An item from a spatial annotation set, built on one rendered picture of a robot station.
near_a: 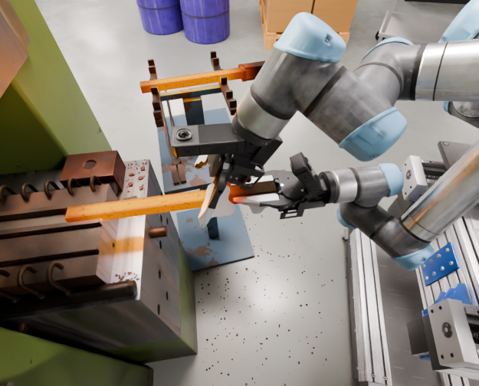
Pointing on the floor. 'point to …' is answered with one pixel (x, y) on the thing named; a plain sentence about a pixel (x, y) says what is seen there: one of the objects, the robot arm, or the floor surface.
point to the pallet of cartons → (280, 19)
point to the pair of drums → (187, 18)
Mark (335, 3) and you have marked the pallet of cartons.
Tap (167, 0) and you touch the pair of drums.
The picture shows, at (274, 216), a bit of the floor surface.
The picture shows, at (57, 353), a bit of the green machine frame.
